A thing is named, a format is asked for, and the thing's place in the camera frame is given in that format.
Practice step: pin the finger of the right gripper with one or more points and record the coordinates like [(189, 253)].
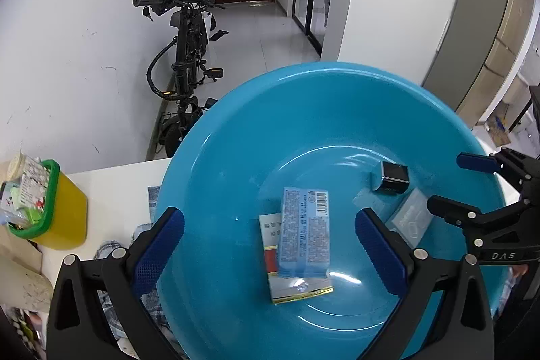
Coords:
[(519, 170), (455, 210)]

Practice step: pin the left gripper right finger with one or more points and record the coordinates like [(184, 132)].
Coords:
[(461, 327)]

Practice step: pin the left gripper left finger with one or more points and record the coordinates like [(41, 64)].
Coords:
[(77, 327)]

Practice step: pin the black small box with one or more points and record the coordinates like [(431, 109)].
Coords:
[(390, 178)]

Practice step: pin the blue wet wipes pack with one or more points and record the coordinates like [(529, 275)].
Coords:
[(304, 244)]

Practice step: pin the red silver cigarette pack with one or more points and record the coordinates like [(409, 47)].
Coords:
[(286, 289)]

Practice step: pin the blue plaid cloth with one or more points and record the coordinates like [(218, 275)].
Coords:
[(129, 276)]

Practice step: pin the yellow green bin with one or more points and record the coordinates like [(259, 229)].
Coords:
[(63, 224)]

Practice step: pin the grey cabinet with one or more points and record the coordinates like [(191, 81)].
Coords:
[(478, 50)]

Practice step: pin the blue plastic basin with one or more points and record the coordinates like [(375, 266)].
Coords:
[(305, 138)]

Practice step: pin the black electric bicycle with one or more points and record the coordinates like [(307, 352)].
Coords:
[(193, 21)]

